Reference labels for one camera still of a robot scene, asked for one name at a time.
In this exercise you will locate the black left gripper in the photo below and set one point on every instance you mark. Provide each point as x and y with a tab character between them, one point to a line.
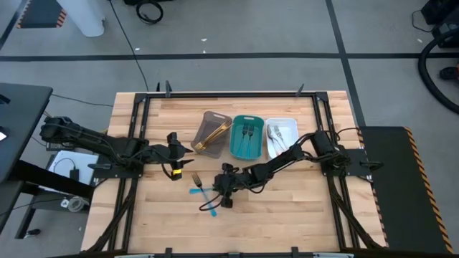
171	154

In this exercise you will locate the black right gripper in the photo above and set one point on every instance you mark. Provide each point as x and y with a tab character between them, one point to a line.
235	181

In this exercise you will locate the cutlery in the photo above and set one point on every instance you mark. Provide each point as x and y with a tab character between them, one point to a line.
196	179

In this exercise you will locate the grey translucent plastic bin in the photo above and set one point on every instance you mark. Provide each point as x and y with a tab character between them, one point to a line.
206	125

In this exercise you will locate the teal plastic bin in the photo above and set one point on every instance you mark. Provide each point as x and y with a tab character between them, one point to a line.
258	143

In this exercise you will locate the white plastic bin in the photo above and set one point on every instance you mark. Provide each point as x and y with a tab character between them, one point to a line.
290	129

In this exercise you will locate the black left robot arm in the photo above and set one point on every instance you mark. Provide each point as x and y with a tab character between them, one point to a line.
107	143

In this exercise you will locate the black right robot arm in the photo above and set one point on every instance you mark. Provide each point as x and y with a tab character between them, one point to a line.
279	159

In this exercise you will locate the white paper sheet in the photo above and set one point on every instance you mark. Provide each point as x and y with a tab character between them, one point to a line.
86	165

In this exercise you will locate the small black power adapter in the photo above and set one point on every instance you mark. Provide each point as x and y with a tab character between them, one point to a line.
74	174

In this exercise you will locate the clear tape roll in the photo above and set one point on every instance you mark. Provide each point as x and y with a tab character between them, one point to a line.
71	205

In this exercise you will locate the black side desk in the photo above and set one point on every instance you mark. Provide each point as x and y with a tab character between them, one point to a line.
21	118

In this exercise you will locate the white round column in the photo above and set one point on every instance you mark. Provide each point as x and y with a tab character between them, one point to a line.
82	18

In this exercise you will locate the hazard striped black platform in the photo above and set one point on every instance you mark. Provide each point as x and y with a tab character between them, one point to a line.
401	200

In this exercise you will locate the hazard striped black mat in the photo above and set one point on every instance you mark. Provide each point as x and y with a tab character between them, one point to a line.
39	14

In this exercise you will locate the black caster wheel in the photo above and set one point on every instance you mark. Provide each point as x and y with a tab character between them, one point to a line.
448	73

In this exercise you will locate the black equipment case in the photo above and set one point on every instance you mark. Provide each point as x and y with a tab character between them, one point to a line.
444	14

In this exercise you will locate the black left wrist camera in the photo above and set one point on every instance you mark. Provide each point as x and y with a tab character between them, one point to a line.
176	173

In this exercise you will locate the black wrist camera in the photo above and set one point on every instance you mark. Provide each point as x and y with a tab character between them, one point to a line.
226	202
176	173

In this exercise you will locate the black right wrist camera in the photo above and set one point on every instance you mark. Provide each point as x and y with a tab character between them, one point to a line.
226	202

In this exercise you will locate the black desk leg frame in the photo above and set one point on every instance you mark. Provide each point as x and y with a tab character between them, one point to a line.
43	179

